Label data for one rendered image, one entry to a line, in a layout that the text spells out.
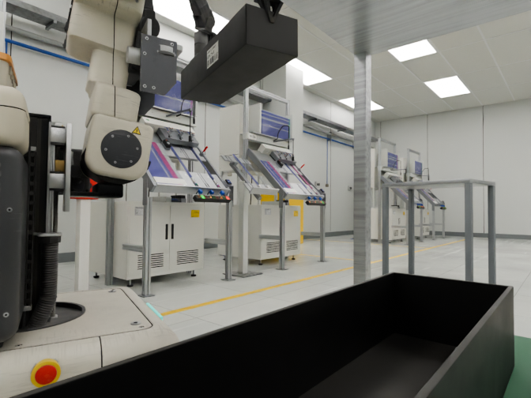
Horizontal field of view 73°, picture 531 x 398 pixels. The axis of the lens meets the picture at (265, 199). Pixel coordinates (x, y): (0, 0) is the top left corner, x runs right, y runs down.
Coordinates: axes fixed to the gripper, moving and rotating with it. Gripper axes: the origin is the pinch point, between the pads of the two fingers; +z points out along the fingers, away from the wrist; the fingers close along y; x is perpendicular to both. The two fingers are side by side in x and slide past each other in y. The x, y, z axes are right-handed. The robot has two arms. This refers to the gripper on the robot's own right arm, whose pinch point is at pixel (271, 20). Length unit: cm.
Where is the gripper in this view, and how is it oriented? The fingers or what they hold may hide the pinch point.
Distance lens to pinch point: 113.9
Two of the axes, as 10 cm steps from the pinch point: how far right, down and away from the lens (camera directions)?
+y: -5.1, 0.3, 8.6
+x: -8.6, -0.1, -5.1
